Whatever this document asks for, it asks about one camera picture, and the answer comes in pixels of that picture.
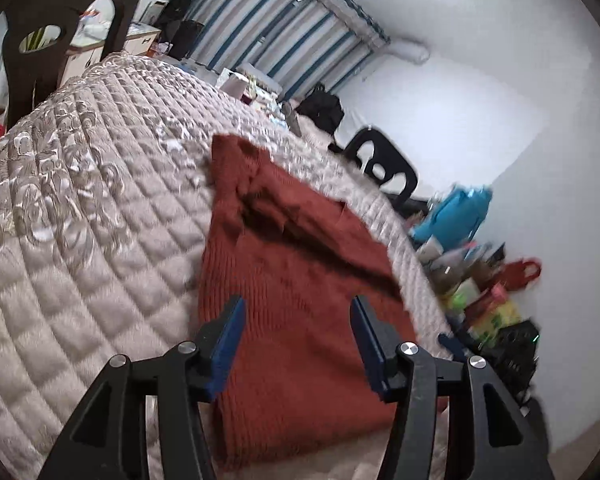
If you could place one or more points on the striped blue beige curtain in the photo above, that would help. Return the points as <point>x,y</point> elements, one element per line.
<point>280,25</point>

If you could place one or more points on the white air conditioner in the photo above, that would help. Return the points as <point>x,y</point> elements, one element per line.
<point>410,50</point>

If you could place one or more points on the green baby bottle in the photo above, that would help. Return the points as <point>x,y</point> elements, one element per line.
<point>458,300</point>

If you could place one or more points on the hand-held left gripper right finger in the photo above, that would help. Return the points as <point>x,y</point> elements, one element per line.
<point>370,345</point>

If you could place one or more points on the green plant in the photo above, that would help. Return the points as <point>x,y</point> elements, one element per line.
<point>32,40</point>

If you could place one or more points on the rust red knit sweater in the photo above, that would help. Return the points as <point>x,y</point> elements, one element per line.
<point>300,285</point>

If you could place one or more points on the black box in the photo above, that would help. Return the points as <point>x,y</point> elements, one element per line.
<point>185,40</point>

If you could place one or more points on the white cabinet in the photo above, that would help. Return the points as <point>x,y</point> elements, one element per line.
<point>135,40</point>

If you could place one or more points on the beige quilted blanket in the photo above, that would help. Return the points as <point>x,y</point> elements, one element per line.
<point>80,260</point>

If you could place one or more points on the black bag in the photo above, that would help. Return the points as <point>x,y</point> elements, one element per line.
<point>322,110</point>

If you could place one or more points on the white paper bag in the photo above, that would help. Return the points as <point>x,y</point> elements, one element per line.
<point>235,84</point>

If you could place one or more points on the red gift bag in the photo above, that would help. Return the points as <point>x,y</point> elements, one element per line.
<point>517,272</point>

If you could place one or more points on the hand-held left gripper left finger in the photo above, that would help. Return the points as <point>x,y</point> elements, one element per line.
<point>225,345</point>

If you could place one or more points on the black backpack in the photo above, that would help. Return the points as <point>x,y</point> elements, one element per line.
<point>177,7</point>

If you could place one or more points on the blue bag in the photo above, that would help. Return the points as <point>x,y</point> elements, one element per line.
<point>450,215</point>

